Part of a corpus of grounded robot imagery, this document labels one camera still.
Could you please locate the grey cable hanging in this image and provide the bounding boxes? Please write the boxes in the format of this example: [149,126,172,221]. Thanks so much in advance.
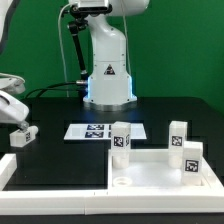
[57,3,72,98]

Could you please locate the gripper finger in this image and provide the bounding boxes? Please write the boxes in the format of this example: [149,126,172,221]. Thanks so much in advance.
[19,121,29,131]

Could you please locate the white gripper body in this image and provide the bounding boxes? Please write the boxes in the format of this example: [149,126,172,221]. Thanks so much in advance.
[0,73,29,124]

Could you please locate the white square table top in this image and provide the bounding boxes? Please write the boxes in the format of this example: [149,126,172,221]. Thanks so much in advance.
[107,148,215,192]

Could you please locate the black cables at base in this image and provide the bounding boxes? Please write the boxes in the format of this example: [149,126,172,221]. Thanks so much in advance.
[24,79,90,99]

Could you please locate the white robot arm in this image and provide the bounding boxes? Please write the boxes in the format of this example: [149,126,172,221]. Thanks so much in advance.
[67,0,150,109]

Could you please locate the white U-shaped obstacle fence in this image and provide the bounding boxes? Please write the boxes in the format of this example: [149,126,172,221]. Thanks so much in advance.
[0,154,224,215]

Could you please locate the white tag sheet with markers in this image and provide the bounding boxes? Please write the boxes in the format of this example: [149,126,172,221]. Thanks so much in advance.
[64,123,146,140]

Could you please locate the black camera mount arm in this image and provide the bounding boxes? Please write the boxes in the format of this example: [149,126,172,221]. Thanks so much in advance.
[68,21,88,80]

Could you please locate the camera on top mount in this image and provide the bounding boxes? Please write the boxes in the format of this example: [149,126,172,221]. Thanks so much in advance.
[68,0,112,14]

